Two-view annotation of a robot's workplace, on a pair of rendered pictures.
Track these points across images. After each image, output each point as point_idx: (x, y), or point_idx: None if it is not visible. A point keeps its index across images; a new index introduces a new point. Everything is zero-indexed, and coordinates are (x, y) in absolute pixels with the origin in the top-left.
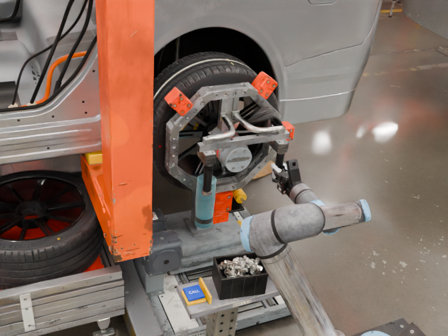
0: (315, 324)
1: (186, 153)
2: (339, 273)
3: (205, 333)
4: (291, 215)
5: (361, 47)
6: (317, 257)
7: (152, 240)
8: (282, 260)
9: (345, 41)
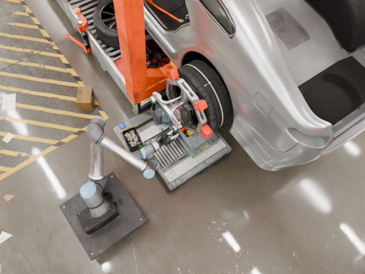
0: (90, 163)
1: None
2: (201, 204)
3: None
4: (89, 128)
5: (276, 151)
6: (210, 192)
7: (135, 101)
8: None
9: (267, 139)
